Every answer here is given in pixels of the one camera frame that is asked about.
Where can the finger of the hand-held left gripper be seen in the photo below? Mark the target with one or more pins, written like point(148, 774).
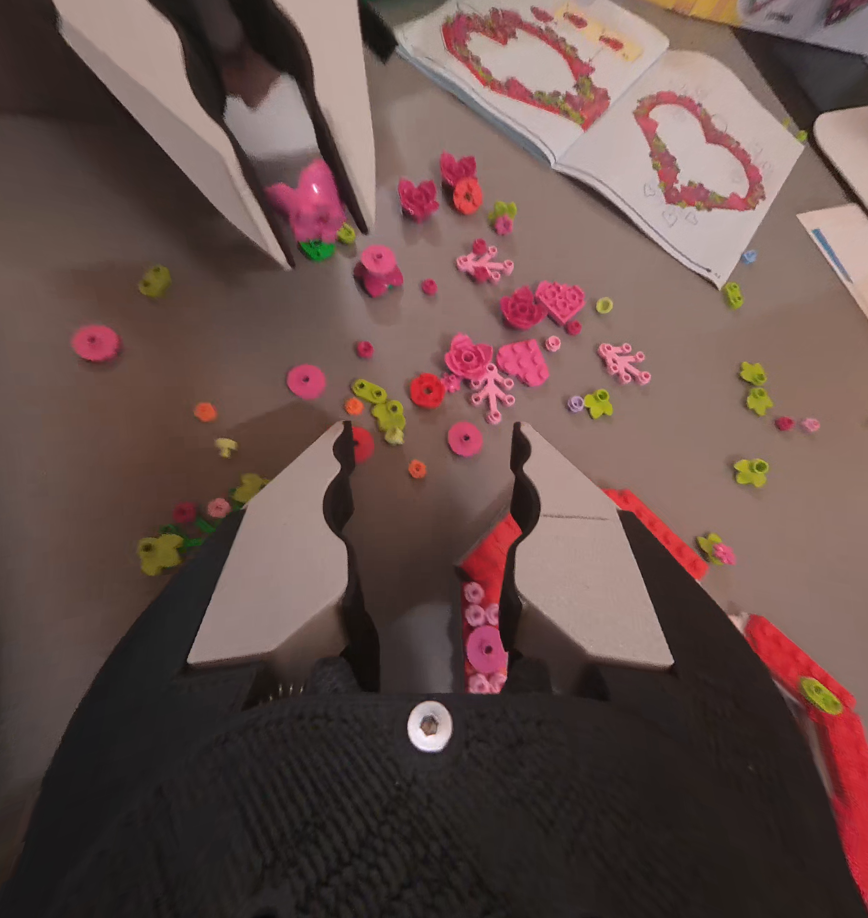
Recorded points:
point(340, 86)
point(154, 93)

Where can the open instruction booklet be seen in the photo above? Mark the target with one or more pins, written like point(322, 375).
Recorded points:
point(606, 150)

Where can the pink heart brick plate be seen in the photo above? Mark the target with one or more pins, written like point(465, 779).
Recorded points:
point(561, 301)
point(523, 362)

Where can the red round disc brick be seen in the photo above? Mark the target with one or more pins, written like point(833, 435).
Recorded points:
point(363, 444)

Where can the orange-red round flower brick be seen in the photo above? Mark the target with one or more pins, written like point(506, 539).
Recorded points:
point(467, 195)

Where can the light pink branch brick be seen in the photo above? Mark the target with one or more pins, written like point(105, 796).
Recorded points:
point(492, 393)
point(484, 264)
point(624, 362)

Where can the clear bag with printed sheet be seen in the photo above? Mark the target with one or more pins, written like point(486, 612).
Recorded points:
point(864, 272)

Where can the scattered small loose bricks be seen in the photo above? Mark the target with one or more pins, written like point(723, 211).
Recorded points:
point(751, 472)

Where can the bright pink rose brick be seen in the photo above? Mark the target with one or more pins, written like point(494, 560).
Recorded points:
point(468, 355)

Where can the magenta rose with disc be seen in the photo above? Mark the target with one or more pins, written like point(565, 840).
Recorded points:
point(378, 271)

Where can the pink round disc brick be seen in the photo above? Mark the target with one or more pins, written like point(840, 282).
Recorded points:
point(306, 380)
point(95, 343)
point(465, 437)

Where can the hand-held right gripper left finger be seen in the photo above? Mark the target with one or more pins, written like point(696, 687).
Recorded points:
point(283, 574)

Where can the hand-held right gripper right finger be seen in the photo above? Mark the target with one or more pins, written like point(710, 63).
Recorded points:
point(584, 588)

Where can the red heart brick frame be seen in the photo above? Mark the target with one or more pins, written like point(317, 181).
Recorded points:
point(850, 753)

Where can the green round brick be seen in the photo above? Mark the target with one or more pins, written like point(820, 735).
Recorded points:
point(317, 249)

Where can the red flower brick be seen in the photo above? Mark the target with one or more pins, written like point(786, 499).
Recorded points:
point(426, 391)

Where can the beige panel on white stand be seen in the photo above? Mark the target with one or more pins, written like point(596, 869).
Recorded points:
point(860, 150)

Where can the magenta rose brick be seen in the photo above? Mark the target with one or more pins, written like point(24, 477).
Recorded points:
point(457, 168)
point(418, 197)
point(521, 308)
point(308, 201)

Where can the yellow toy set box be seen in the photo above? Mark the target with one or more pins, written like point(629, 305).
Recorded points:
point(799, 25)

